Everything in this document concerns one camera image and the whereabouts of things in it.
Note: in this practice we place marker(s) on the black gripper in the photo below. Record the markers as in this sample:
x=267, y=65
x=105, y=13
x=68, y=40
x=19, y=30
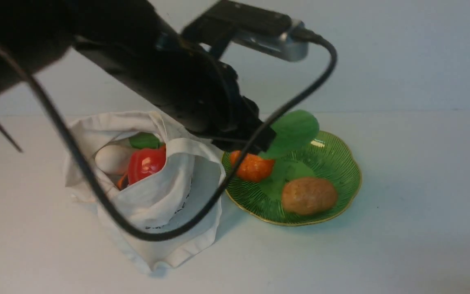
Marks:
x=231, y=118

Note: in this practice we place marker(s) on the light green vegetable toy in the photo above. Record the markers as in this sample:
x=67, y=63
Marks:
x=293, y=130

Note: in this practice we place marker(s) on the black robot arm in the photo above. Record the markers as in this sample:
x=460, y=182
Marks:
x=132, y=43

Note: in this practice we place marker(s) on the white cloth bag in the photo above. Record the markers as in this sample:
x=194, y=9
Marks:
x=159, y=203

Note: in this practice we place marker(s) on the dark green vegetable toy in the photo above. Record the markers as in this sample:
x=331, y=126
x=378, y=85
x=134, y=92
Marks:
x=144, y=140

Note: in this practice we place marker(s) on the orange pumpkin toy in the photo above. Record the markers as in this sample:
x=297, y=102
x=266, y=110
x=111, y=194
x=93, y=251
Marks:
x=255, y=169

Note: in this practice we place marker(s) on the red bell pepper toy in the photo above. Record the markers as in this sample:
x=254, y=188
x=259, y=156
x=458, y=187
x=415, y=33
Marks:
x=145, y=162

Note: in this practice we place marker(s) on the white egg-shaped vegetable toy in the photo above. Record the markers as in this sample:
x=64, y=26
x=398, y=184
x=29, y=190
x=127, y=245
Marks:
x=114, y=159

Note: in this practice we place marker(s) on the orange carrot toy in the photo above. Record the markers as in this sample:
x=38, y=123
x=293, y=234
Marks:
x=123, y=182

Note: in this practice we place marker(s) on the green glass plate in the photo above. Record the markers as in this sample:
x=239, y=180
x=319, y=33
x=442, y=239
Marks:
x=327, y=157

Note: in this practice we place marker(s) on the brown potato toy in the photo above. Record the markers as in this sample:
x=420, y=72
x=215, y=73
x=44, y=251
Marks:
x=308, y=196

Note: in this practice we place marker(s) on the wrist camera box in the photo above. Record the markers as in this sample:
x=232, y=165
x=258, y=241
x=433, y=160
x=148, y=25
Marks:
x=256, y=28

